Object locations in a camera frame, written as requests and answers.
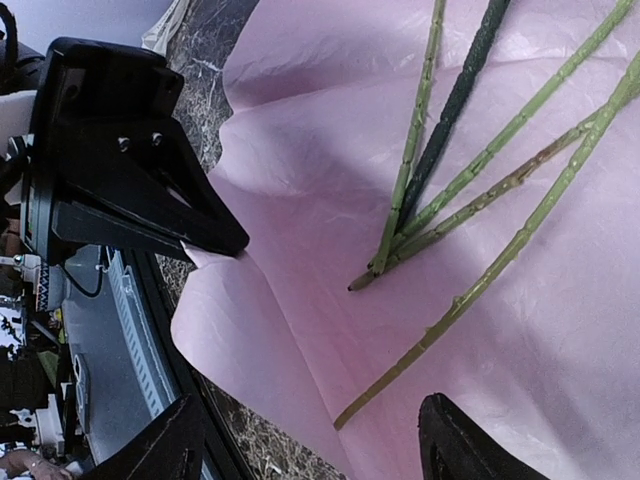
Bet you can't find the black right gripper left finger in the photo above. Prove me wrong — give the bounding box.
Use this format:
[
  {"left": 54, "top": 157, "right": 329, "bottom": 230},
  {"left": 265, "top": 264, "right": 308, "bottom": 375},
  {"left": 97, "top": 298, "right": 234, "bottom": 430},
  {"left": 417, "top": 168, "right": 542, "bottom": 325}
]
[{"left": 82, "top": 395, "right": 205, "bottom": 480}]

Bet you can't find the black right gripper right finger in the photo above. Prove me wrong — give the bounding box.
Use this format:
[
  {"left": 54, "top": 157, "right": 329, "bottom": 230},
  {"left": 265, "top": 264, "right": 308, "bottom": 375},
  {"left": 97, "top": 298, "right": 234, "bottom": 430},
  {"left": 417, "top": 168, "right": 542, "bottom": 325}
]
[{"left": 418, "top": 393, "right": 544, "bottom": 480}]

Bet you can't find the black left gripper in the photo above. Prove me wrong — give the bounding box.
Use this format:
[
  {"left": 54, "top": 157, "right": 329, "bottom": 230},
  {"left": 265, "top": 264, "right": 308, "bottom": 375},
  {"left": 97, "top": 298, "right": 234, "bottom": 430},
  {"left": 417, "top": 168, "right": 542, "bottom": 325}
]
[{"left": 22, "top": 37, "right": 249, "bottom": 263}]

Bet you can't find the purple and pink wrapping paper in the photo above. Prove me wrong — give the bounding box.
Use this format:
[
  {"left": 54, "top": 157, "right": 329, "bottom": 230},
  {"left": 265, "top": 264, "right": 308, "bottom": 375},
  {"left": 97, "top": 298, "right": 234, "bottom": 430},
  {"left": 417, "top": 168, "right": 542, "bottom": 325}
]
[{"left": 171, "top": 1, "right": 639, "bottom": 479}]

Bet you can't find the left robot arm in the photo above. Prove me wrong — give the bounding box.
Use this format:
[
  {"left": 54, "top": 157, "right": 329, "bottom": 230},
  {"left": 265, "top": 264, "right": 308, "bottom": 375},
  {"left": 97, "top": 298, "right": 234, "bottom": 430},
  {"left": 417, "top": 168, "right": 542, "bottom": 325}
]
[{"left": 1, "top": 9, "right": 249, "bottom": 265}]

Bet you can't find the green fake leaf stem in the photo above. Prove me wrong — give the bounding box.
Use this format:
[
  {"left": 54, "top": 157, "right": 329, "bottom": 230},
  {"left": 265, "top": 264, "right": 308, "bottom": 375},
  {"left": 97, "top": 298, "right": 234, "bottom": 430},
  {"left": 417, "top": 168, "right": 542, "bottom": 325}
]
[{"left": 347, "top": 104, "right": 606, "bottom": 294}]

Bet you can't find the person's hand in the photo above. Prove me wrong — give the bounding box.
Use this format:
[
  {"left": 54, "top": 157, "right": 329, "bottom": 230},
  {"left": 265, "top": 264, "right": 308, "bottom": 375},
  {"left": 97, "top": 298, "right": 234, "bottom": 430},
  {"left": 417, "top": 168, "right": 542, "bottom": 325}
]
[{"left": 1, "top": 449, "right": 74, "bottom": 480}]

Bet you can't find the white printed ribbon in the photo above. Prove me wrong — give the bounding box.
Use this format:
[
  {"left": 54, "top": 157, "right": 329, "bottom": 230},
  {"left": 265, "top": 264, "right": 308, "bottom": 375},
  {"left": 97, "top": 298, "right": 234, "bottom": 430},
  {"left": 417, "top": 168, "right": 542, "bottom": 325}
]
[{"left": 141, "top": 0, "right": 191, "bottom": 56}]

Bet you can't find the black front rail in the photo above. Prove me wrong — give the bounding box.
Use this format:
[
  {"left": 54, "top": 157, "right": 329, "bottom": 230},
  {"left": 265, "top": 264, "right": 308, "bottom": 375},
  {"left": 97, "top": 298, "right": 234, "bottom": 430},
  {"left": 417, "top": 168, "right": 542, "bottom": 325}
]
[{"left": 129, "top": 249, "right": 251, "bottom": 480}]

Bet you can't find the grey cable duct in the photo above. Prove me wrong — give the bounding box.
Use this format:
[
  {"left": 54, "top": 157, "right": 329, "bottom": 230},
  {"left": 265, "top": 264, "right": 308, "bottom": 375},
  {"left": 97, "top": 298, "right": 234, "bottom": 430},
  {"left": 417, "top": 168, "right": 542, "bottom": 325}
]
[{"left": 106, "top": 247, "right": 180, "bottom": 419}]

